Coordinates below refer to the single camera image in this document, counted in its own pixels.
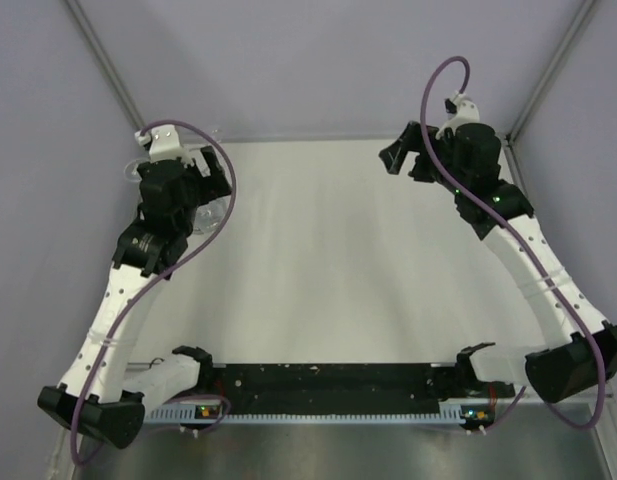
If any aluminium frame post left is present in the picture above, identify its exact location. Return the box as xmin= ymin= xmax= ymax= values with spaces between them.
xmin=60 ymin=0 xmax=144 ymax=130

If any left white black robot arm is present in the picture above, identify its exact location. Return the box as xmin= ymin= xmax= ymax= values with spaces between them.
xmin=37 ymin=146 xmax=232 ymax=449

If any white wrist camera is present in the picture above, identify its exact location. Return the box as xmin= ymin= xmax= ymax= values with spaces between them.
xmin=134 ymin=124 xmax=194 ymax=167
xmin=435 ymin=91 xmax=480 ymax=140

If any grey slotted cable duct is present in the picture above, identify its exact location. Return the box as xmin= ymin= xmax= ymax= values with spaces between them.
xmin=144 ymin=403 xmax=494 ymax=426

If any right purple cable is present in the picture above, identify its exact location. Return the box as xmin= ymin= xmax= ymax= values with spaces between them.
xmin=418 ymin=55 xmax=614 ymax=430

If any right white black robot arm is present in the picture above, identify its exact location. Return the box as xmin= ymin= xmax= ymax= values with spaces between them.
xmin=379 ymin=122 xmax=617 ymax=404

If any purple cable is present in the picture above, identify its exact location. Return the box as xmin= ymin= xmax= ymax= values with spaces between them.
xmin=418 ymin=55 xmax=614 ymax=430
xmin=70 ymin=118 xmax=239 ymax=467

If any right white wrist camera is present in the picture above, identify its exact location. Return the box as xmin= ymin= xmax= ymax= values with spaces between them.
xmin=435 ymin=91 xmax=480 ymax=140

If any aluminium frame post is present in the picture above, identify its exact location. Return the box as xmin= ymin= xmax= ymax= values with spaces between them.
xmin=506 ymin=0 xmax=601 ymax=148
xmin=60 ymin=0 xmax=144 ymax=130

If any aluminium frame post right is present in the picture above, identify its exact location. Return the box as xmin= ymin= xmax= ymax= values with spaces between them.
xmin=506 ymin=0 xmax=601 ymax=148

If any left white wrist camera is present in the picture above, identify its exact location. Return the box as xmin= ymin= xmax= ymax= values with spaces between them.
xmin=134 ymin=124 xmax=194 ymax=167

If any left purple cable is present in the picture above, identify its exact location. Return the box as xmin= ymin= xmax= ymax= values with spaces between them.
xmin=70 ymin=118 xmax=239 ymax=467

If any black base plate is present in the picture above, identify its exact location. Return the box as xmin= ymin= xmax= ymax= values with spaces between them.
xmin=197 ymin=360 xmax=519 ymax=416

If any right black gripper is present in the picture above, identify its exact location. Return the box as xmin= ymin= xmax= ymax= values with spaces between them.
xmin=380 ymin=122 xmax=468 ymax=196

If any clear wine glass on rack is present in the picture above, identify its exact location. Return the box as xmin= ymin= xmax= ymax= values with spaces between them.
xmin=124 ymin=133 xmax=230 ymax=235

